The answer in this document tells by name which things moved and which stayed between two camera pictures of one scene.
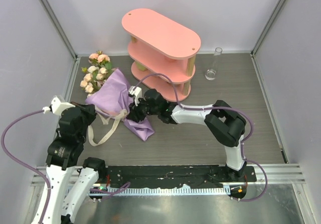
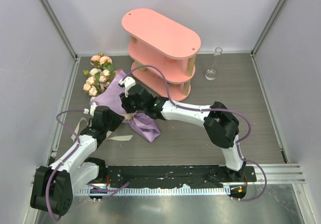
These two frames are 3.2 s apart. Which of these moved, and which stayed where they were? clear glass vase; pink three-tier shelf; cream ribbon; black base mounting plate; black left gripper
Moved: cream ribbon; black left gripper
Stayed: clear glass vase; pink three-tier shelf; black base mounting plate
